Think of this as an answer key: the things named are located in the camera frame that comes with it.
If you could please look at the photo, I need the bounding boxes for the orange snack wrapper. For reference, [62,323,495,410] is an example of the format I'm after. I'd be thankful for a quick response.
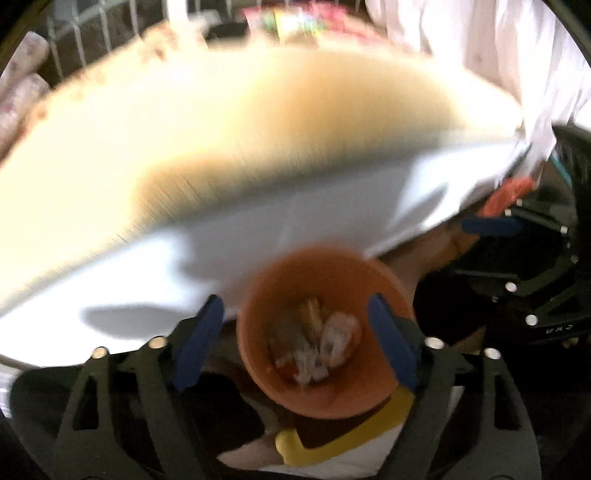
[478,176,539,217]

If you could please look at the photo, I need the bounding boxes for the pile of crumpled wrappers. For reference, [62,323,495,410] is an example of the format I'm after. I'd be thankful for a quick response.
[268,298,363,385]

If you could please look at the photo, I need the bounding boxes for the yellow plastic object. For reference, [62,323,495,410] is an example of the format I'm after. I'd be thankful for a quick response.
[274,385,416,468]

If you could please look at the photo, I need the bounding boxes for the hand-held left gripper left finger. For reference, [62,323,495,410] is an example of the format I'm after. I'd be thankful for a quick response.
[54,294,225,480]

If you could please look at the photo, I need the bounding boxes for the white floral cloth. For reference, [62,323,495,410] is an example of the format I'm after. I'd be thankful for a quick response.
[367,0,585,185]

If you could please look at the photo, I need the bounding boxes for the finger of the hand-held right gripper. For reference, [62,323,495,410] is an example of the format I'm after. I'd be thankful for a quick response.
[461,199,572,237]
[450,257,581,325]

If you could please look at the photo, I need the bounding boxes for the pink patterned rolled cloth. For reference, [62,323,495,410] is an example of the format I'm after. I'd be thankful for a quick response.
[7,31,51,77]
[0,73,49,155]

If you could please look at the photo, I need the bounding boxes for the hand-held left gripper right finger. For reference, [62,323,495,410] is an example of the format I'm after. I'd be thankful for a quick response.
[368,294,539,480]

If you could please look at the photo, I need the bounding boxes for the white bed sheet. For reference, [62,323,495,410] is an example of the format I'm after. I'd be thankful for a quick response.
[0,134,532,370]

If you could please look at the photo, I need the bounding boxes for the white window grille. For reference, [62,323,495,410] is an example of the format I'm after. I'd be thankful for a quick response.
[37,0,259,81]

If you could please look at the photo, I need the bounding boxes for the colourful snack packets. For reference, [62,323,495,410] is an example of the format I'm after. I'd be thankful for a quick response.
[244,0,363,40]

